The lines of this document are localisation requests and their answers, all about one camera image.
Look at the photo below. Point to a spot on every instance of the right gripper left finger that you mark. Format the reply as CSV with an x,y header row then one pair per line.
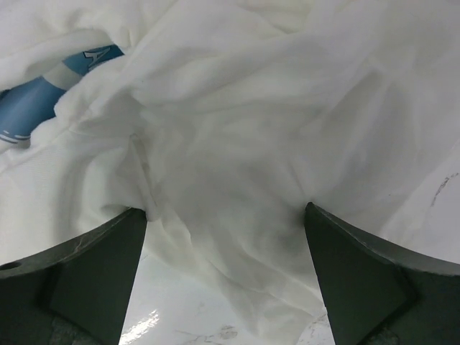
x,y
76,292

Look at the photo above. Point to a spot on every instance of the white printed t shirt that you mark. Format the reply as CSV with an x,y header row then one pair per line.
x,y
223,119

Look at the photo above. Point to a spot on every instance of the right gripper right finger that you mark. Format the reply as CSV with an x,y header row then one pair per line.
x,y
377,292

